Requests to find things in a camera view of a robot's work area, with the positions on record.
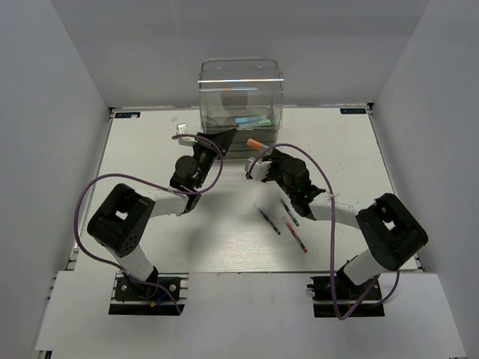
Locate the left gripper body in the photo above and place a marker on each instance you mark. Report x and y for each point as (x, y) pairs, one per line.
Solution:
(204, 156)

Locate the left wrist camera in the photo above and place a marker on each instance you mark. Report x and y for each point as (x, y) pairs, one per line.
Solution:
(183, 137)

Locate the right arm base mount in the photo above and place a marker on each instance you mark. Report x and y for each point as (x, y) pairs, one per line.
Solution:
(320, 289)

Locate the table label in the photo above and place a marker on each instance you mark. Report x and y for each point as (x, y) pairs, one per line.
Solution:
(353, 111)
(127, 115)

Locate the right table label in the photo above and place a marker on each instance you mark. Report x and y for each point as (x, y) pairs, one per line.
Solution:
(353, 111)

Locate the green gel pen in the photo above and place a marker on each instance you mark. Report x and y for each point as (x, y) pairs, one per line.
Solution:
(289, 212)

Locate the red gel pen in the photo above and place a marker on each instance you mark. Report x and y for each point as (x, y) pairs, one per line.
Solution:
(294, 234)

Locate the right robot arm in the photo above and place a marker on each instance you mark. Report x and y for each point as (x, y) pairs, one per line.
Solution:
(391, 233)

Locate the orange cap highlighter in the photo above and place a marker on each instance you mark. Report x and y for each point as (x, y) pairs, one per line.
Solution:
(256, 145)

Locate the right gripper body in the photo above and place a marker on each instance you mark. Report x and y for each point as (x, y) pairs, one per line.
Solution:
(276, 173)

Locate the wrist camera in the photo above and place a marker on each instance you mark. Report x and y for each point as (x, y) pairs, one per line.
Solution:
(258, 171)
(183, 137)

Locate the blue cap highlighter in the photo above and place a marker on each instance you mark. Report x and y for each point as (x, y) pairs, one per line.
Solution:
(245, 120)

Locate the clear plastic drawer organizer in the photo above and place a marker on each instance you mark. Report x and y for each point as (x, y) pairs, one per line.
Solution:
(241, 87)

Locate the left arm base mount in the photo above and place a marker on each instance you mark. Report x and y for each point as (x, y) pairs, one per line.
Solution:
(132, 299)

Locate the purple gel pen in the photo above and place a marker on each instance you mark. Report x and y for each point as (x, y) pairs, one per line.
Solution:
(267, 219)

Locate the left table label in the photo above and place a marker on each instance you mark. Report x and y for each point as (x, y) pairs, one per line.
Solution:
(127, 115)

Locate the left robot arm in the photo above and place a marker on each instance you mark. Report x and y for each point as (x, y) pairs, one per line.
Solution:
(119, 223)

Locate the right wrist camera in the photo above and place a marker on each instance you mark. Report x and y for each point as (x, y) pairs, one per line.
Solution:
(258, 171)

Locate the green cap highlighter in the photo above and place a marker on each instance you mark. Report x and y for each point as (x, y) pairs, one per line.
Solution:
(264, 122)

